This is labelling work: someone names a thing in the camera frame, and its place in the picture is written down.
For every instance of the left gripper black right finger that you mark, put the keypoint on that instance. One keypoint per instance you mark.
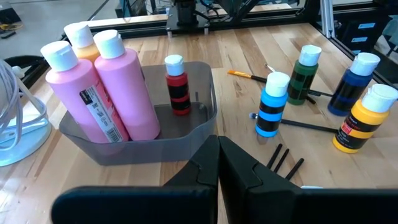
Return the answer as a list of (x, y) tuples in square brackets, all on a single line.
[(295, 207)]

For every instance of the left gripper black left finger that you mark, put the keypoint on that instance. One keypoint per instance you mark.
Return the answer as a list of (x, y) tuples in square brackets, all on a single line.
[(140, 205)]

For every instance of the large pink paint bottle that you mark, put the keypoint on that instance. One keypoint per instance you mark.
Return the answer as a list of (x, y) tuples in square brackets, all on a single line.
[(130, 93), (71, 90)]

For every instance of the small red paint bottle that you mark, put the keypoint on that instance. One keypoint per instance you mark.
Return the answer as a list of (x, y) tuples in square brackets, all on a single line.
[(178, 84)]

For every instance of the small green paint bottle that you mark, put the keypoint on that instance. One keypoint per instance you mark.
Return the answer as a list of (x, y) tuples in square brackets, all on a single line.
[(303, 77)]

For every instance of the large orange-yellow paint bottle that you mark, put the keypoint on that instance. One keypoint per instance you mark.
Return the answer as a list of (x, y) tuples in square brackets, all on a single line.
[(87, 51)]

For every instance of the small light blue paint bottle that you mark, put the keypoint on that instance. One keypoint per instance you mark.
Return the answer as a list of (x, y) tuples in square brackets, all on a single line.
[(273, 105)]

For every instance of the small yellow paint bottle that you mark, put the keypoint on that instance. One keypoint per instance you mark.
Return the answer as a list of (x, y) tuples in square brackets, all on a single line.
[(363, 124)]

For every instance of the small dark blue paint bottle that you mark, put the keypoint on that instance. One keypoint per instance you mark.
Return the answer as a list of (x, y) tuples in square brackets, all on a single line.
[(351, 90)]

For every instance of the orange-bristled black paint brush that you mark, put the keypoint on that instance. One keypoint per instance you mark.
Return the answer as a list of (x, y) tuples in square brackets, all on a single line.
[(245, 75)]

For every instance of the translucent grey plastic bin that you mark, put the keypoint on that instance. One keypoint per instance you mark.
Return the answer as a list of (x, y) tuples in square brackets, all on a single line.
[(174, 140)]

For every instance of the black markers at right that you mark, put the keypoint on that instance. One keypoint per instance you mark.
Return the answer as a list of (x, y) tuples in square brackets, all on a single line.
[(321, 93)]

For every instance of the black cabinet blue labels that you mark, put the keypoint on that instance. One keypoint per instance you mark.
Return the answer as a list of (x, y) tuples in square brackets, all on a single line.
[(348, 31)]

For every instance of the silver aluminium post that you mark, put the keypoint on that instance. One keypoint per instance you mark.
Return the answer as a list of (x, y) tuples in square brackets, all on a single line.
[(327, 18)]

